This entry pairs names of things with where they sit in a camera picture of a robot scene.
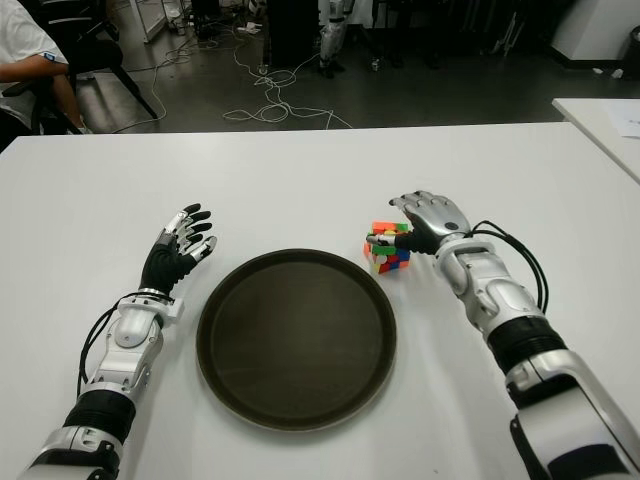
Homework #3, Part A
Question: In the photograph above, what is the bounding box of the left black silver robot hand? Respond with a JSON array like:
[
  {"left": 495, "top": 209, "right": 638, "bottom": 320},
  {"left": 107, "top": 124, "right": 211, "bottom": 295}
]
[{"left": 140, "top": 203, "right": 219, "bottom": 301}]

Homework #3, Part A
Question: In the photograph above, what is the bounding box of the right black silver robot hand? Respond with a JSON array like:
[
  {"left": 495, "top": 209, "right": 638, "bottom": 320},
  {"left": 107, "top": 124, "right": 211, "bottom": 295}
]
[{"left": 364, "top": 189, "right": 471, "bottom": 256}]

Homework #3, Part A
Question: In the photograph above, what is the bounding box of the multicoloured Rubik's cube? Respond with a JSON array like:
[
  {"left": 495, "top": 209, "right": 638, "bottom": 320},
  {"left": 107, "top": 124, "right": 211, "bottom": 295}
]
[{"left": 363, "top": 220, "right": 412, "bottom": 275}]

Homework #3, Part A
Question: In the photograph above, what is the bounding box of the dark brown round plate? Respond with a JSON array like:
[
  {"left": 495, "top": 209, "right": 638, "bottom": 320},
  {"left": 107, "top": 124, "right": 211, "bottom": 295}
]
[{"left": 195, "top": 248, "right": 400, "bottom": 432}]

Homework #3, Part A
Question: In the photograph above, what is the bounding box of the white side table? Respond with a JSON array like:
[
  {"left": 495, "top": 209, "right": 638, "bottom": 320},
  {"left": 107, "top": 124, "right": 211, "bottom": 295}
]
[{"left": 551, "top": 97, "right": 640, "bottom": 184}]

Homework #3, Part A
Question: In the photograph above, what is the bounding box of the white paper sheet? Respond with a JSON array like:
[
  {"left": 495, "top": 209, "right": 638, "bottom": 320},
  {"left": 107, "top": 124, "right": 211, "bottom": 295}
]
[{"left": 602, "top": 102, "right": 640, "bottom": 140}]

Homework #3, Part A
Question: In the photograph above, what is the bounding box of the white humanoid robot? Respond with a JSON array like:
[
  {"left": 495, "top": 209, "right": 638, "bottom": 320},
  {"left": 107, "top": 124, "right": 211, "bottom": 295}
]
[{"left": 317, "top": 0, "right": 357, "bottom": 79}]

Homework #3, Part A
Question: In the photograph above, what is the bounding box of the black office chair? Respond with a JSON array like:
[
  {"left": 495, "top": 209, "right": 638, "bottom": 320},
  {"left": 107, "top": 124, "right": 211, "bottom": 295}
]
[{"left": 3, "top": 0, "right": 160, "bottom": 135}]

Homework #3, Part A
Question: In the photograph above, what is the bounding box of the black cabinet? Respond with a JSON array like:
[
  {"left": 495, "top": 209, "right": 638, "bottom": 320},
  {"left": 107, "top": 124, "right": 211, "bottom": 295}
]
[{"left": 267, "top": 0, "right": 322, "bottom": 69}]

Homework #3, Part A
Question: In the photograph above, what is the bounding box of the white column with black base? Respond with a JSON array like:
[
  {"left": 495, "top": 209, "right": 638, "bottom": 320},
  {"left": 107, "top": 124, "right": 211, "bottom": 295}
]
[{"left": 549, "top": 0, "right": 640, "bottom": 69}]

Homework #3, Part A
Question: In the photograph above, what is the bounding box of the white low cabinet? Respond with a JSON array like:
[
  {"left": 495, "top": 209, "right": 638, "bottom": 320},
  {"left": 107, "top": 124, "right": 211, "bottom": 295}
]
[{"left": 142, "top": 0, "right": 174, "bottom": 44}]

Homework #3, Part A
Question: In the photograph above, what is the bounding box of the person in white shirt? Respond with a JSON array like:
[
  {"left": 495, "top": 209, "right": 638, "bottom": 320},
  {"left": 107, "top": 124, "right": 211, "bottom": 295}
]
[{"left": 0, "top": 0, "right": 94, "bottom": 151}]

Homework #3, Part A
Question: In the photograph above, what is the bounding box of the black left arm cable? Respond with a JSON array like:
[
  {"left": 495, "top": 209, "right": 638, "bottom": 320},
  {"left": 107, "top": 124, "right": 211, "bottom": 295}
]
[{"left": 75, "top": 297, "right": 151, "bottom": 401}]

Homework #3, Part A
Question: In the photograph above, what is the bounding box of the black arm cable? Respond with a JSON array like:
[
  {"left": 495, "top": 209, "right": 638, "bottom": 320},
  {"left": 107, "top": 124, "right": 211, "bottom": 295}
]
[
  {"left": 75, "top": 297, "right": 151, "bottom": 401},
  {"left": 469, "top": 219, "right": 550, "bottom": 316}
]

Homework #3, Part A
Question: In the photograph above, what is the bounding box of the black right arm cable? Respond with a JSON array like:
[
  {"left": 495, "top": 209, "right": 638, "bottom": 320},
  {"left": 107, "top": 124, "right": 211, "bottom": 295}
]
[{"left": 469, "top": 219, "right": 550, "bottom": 316}]

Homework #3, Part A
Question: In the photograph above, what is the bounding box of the grey folding metal frame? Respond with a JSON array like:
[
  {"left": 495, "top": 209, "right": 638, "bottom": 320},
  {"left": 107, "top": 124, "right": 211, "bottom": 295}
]
[{"left": 492, "top": 9, "right": 526, "bottom": 57}]

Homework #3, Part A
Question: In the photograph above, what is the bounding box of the white cable on floor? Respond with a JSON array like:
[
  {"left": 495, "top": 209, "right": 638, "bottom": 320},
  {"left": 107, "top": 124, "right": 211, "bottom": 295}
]
[{"left": 222, "top": 22, "right": 357, "bottom": 130}]

